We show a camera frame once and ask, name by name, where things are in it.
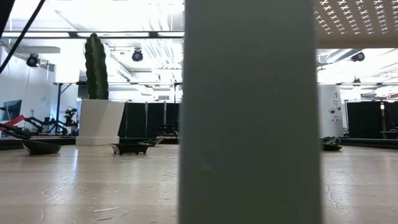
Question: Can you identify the white perforated metal tray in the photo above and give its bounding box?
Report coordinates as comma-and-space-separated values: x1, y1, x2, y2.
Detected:
178, 0, 398, 224

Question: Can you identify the long black arm cable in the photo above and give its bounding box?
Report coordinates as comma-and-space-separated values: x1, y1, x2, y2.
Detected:
0, 0, 47, 75

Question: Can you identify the wooden work table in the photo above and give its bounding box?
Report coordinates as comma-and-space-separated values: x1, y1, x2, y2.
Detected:
0, 135, 398, 151

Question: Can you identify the black curved object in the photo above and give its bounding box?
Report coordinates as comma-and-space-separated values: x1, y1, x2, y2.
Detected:
0, 123, 32, 140

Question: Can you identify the computer monitor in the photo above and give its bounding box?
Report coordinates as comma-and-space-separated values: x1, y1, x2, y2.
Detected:
1, 99, 23, 122

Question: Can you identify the red object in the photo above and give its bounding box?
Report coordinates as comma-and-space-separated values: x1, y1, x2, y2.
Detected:
0, 114, 26, 131

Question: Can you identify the white planter pot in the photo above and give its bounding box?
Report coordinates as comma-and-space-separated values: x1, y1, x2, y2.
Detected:
75, 98, 126, 146

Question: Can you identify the white cylindrical kiosk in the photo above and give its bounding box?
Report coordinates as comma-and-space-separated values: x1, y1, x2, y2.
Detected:
317, 85, 345, 139

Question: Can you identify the green cactus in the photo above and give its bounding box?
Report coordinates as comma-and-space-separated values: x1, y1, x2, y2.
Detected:
84, 32, 109, 100

